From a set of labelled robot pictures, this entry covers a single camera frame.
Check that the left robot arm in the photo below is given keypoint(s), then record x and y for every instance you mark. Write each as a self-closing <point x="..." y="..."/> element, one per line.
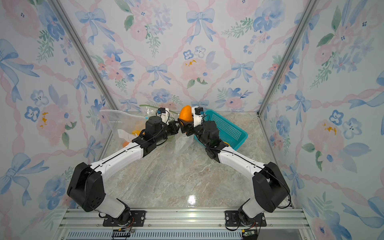
<point x="87" y="187"/>

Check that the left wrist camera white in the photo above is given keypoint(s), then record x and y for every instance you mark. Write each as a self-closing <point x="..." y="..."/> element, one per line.
<point x="164" y="114"/>

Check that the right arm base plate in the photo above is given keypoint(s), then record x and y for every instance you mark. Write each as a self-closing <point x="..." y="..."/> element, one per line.
<point x="237" y="219"/>

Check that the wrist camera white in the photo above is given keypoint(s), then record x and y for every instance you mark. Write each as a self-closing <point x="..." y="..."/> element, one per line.
<point x="198" y="115"/>
<point x="164" y="114"/>

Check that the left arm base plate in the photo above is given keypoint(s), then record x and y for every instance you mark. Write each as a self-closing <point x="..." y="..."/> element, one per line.
<point x="127" y="219"/>

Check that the aluminium frame rail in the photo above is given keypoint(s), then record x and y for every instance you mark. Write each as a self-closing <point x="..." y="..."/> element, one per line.
<point x="186" y="224"/>

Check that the clear plastic bag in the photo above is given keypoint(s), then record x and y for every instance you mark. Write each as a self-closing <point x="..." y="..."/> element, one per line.
<point x="125" y="127"/>
<point x="178" y="144"/>

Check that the orange mango basket back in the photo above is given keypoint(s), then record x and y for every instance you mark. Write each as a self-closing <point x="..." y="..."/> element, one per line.
<point x="186" y="114"/>

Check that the teal plastic basket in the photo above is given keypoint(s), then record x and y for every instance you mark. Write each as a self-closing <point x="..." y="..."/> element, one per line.
<point x="229" y="132"/>

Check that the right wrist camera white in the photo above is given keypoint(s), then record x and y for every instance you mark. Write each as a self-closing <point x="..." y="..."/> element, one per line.
<point x="198" y="115"/>

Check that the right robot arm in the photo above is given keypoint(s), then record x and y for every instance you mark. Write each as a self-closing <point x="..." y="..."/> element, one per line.
<point x="269" y="186"/>

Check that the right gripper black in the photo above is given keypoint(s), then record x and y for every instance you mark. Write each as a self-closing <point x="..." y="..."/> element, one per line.
<point x="188" y="126"/>

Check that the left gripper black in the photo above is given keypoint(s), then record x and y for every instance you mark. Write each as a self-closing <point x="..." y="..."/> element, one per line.
<point x="174" y="129"/>

